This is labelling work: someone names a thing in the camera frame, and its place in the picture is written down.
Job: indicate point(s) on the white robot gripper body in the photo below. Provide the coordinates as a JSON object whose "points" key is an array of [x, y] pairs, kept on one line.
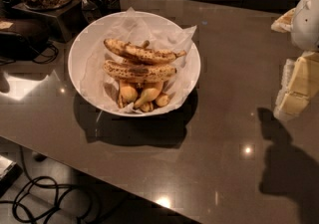
{"points": [[307, 22]]}

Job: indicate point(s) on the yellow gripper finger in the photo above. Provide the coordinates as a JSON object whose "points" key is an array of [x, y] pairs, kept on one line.
{"points": [[299, 85], [284, 23]]}

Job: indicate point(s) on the upper spotted banana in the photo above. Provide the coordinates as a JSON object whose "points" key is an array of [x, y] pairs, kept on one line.
{"points": [[141, 54]]}

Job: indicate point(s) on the spotted banana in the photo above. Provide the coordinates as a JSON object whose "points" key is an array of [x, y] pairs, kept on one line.
{"points": [[141, 54], [139, 73]]}

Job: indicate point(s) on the lower spotted banana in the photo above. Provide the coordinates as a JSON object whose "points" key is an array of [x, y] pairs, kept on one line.
{"points": [[139, 73]]}

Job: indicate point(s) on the white bowl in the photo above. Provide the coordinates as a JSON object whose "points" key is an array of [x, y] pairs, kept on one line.
{"points": [[77, 65]]}

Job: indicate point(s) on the small right yellow pear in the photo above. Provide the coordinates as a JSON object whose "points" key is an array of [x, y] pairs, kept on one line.
{"points": [[162, 100]]}

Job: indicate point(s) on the middle yellow pear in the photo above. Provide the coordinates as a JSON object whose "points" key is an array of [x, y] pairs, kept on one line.
{"points": [[149, 93]]}

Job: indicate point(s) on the white paper liner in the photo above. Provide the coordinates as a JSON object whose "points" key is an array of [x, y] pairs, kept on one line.
{"points": [[96, 78]]}

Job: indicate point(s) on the left yellow pear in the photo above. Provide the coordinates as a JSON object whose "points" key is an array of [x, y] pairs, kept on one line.
{"points": [[127, 93]]}

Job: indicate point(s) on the metal serving scoop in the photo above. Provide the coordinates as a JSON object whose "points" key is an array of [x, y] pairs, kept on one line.
{"points": [[90, 11]]}

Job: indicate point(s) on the dark wooden stand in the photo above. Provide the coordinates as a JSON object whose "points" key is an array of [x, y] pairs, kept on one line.
{"points": [[63, 23]]}

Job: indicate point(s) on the grey box on floor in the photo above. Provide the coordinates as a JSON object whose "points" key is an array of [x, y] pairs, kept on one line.
{"points": [[9, 173]]}

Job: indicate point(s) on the black device with cable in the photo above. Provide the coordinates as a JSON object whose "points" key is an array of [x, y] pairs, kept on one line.
{"points": [[15, 47]]}

